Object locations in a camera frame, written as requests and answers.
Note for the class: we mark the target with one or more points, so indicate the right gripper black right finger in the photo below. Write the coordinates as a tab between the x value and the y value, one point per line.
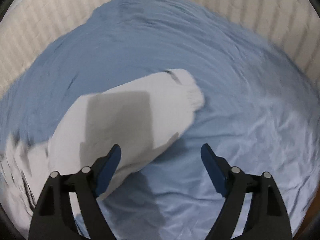
267	217

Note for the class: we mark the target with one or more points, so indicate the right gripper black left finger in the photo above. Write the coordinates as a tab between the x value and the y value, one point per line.
53	217

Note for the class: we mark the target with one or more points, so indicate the white puffer jacket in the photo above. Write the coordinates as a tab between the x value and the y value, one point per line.
144	117

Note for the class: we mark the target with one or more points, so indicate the blue bed sheet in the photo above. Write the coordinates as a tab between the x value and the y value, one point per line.
261	112

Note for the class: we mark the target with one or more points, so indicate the beige striped headboard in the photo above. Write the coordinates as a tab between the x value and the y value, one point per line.
28	26

